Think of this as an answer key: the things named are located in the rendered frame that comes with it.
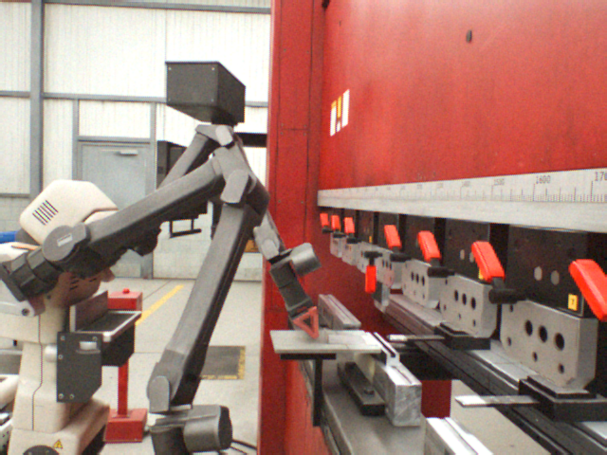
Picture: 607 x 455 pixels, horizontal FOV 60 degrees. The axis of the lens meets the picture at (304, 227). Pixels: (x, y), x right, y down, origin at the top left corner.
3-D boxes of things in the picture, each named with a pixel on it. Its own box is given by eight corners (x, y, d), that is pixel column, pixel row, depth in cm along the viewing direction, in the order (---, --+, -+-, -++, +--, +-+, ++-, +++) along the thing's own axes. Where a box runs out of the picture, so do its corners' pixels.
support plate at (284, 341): (269, 334, 143) (269, 330, 143) (363, 334, 147) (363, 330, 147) (275, 353, 125) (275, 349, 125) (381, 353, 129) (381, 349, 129)
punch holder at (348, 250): (340, 260, 166) (342, 208, 165) (367, 260, 167) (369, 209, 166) (351, 265, 151) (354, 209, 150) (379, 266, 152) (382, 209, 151)
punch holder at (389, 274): (375, 279, 126) (377, 211, 126) (408, 280, 128) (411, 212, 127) (393, 290, 112) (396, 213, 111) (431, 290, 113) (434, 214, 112)
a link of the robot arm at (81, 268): (55, 258, 111) (37, 249, 106) (94, 230, 111) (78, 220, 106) (66, 291, 107) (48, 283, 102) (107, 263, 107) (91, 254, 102)
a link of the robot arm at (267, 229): (226, 149, 159) (211, 130, 149) (242, 140, 158) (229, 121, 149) (273, 269, 140) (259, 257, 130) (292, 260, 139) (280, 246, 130)
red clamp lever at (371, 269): (362, 291, 121) (364, 249, 121) (379, 291, 122) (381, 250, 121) (364, 293, 120) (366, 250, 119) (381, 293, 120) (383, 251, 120)
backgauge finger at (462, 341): (381, 337, 145) (382, 319, 145) (470, 337, 149) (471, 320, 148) (395, 350, 133) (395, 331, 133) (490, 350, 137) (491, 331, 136)
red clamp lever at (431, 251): (416, 228, 87) (432, 272, 80) (440, 229, 87) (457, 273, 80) (413, 236, 88) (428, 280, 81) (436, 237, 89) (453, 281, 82)
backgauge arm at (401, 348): (354, 373, 188) (356, 335, 188) (519, 372, 197) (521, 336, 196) (358, 381, 181) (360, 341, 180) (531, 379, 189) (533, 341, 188)
